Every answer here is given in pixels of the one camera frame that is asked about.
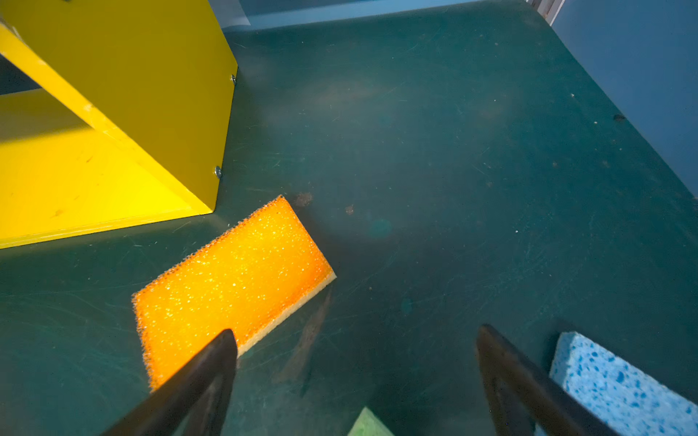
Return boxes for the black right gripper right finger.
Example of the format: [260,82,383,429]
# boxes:
[476,324,616,435]

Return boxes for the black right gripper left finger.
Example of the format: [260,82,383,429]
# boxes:
[104,329,238,435]

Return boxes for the green sponge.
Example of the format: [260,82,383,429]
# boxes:
[347,407,394,436]

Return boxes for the orange sponge near right shelf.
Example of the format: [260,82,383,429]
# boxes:
[132,196,336,391]

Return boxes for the yellow wooden shelf unit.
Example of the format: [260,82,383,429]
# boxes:
[1,1,238,248]

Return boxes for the blue sponge far right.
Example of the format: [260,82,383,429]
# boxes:
[549,332,697,435]

